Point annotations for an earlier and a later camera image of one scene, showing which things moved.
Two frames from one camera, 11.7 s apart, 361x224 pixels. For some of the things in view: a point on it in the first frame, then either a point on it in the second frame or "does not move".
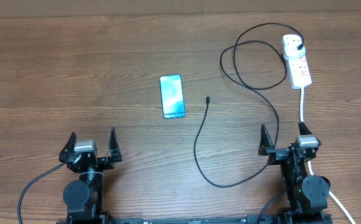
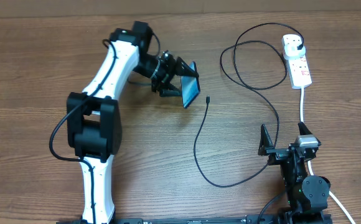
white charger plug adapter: [291, 51] does not move
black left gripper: [106, 163] → [178, 67]
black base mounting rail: [309, 218] does not move
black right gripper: [277, 154] does not move
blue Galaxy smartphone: [172, 96] → [190, 86]
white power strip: [299, 70] does not move
